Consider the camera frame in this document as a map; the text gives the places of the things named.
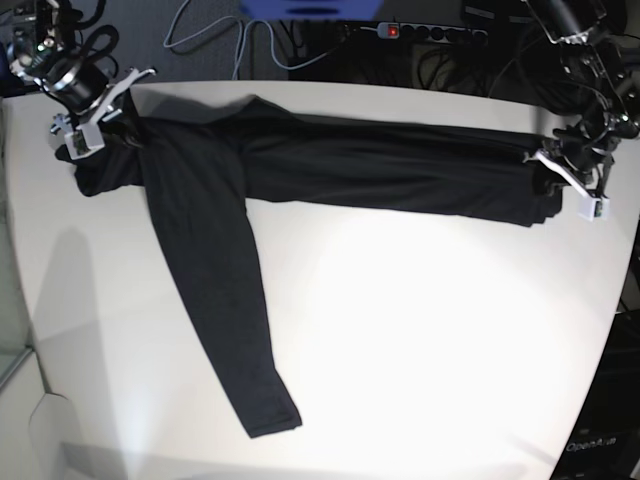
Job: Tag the black OpenArm case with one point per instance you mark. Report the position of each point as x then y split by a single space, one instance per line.
604 443

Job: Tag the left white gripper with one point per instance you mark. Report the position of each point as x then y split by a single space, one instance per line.
575 163

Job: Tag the white power strip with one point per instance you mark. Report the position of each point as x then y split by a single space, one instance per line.
431 33

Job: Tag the blue box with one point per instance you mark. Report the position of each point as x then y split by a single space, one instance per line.
311 9

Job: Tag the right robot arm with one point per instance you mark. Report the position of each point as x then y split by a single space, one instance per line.
54 49

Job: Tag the black long-sleeve shirt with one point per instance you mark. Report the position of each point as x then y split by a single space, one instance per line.
198 177

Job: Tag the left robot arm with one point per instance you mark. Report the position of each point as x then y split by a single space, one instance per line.
593 62

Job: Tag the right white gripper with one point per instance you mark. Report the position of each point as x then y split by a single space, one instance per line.
97 110

